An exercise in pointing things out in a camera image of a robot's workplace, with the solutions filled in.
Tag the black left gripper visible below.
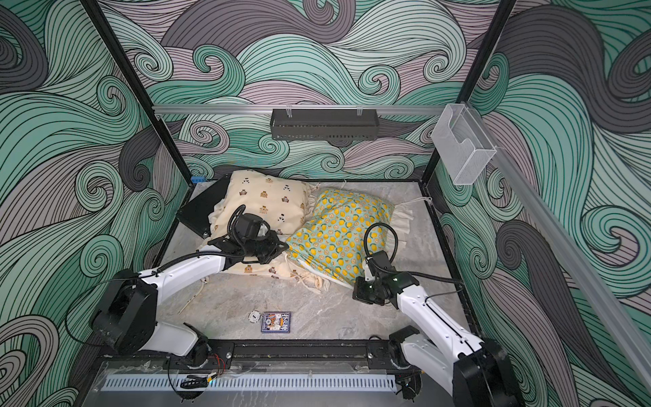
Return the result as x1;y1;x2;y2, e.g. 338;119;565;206
243;231;289;264

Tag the cream bear print pillow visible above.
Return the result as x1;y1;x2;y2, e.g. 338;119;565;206
208;170;330;294

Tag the yellow lemon print pillow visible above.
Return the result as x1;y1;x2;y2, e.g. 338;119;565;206
288;188;419;288

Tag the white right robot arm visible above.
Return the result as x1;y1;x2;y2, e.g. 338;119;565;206
353;272;525;406

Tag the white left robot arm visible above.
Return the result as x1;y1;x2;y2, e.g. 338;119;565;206
89;232;288;368

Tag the small round white token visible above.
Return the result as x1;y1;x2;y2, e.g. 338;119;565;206
248;310;261;323

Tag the playing card box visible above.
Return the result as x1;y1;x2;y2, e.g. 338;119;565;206
261;311;292;334

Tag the black ribbed hard case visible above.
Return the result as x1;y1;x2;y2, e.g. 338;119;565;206
176;176;231;238

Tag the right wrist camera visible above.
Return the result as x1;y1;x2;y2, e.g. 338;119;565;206
366;251;397;277

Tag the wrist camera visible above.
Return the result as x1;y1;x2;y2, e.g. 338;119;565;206
366;251;397;277
235;213;270;240

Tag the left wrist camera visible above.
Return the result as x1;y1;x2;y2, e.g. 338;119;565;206
235;213;270;240

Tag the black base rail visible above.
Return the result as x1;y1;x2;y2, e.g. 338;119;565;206
101;337;438;372

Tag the black wall mounted tray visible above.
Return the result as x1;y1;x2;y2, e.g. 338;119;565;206
270;110;380;142

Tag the white slotted cable duct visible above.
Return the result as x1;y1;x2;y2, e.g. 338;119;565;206
99;373;398;393

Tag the clear acrylic wall holder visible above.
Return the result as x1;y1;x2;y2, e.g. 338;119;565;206
432;103;496;186

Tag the aluminium rail back wall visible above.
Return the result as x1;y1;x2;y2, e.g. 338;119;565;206
152;103;445;116

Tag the aluminium rail wall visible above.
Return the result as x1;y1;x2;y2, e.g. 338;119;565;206
477;105;650;387
152;103;445;116

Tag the aluminium rail right wall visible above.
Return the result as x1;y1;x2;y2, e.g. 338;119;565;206
477;105;650;387

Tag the black corner frame post right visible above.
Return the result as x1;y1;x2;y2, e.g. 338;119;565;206
420;1;516;187

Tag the black corner frame post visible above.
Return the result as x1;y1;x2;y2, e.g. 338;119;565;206
420;1;516;187
80;0;193;188

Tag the black corner frame post left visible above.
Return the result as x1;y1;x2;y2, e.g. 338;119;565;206
80;0;193;188

